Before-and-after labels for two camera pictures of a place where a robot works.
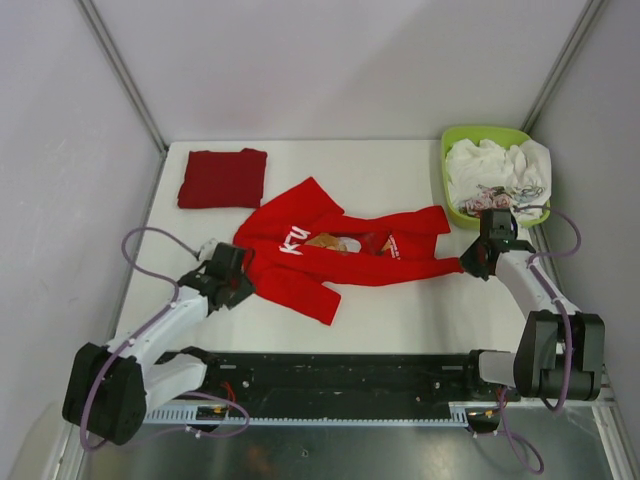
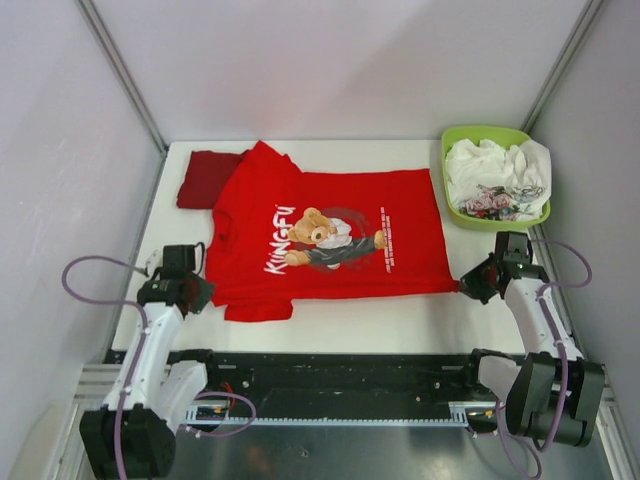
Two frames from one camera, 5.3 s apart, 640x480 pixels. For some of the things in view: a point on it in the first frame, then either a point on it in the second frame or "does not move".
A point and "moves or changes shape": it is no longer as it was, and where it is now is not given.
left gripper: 246,288 -> 204,297
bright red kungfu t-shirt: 305,247 moves or changes shape
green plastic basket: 506,136 does not move
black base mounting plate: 346,378 does not move
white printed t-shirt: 490,177 does not move
